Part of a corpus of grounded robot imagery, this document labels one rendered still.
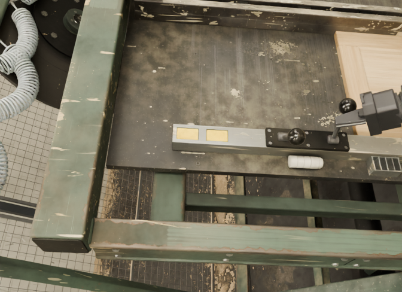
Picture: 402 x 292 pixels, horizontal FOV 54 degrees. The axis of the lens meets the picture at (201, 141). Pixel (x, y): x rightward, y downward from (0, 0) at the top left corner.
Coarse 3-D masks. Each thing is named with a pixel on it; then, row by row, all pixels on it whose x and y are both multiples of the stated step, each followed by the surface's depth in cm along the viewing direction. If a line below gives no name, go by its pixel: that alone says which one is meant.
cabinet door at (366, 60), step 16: (336, 32) 116; (352, 32) 117; (336, 48) 115; (352, 48) 114; (368, 48) 114; (384, 48) 115; (400, 48) 115; (352, 64) 110; (368, 64) 111; (384, 64) 112; (400, 64) 112; (352, 80) 108; (368, 80) 108; (384, 80) 109; (400, 80) 109; (352, 96) 105; (400, 128) 101
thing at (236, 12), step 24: (144, 0) 109; (168, 0) 109; (192, 0) 110; (216, 0) 112; (240, 0) 112; (264, 0) 113; (288, 0) 114; (216, 24) 115; (240, 24) 115; (264, 24) 115; (288, 24) 115; (312, 24) 115; (336, 24) 114; (360, 24) 114; (384, 24) 114
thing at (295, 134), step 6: (282, 132) 93; (288, 132) 82; (294, 132) 81; (300, 132) 81; (282, 138) 92; (288, 138) 82; (294, 138) 81; (300, 138) 81; (294, 144) 82; (300, 144) 82
